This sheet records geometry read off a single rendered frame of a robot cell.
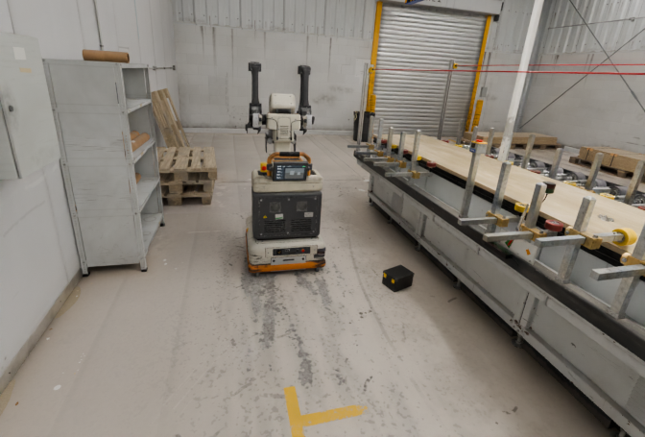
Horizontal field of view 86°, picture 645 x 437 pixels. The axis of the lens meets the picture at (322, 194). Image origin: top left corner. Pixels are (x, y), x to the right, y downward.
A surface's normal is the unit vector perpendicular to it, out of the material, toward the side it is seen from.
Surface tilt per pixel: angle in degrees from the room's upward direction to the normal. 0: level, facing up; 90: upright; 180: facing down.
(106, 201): 90
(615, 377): 90
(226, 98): 90
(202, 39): 90
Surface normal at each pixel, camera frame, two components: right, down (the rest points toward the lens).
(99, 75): 0.26, 0.33
